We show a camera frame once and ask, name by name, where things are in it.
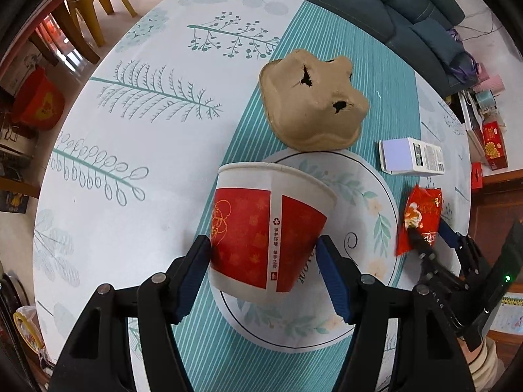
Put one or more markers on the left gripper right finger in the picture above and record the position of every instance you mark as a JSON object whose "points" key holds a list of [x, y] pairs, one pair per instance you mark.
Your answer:
{"points": [[427, 356]]}

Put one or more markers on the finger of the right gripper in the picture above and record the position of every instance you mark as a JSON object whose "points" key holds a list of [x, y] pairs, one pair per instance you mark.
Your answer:
{"points": [[426, 254], [448, 234]]}

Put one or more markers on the red snack bag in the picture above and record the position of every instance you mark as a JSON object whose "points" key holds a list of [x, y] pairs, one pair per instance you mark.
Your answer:
{"points": [[422, 212]]}

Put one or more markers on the red white paper cup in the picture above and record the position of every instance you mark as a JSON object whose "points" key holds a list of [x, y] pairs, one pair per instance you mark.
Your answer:
{"points": [[266, 219]]}

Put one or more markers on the person's right hand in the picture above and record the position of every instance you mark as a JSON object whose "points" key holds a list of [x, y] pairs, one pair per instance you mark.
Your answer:
{"points": [[484, 364]]}

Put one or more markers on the purple white tissue box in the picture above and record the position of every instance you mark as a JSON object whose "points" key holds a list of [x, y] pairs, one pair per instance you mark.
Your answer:
{"points": [[409, 156]]}

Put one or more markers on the red gift box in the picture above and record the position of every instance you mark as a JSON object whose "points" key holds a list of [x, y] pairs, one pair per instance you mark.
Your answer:
{"points": [[494, 145]]}

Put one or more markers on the brown paper pulp tray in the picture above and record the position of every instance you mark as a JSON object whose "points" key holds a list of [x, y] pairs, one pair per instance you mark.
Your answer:
{"points": [[311, 104]]}

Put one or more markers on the dark teal sofa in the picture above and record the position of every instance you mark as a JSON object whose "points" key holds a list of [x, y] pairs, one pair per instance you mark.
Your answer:
{"points": [[421, 32]]}

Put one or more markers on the patterned white teal tablecloth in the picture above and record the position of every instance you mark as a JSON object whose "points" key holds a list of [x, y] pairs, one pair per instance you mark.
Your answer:
{"points": [[131, 177]]}

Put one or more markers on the red bag on floor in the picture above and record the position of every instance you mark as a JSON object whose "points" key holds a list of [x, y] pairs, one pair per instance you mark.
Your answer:
{"points": [[39, 103]]}

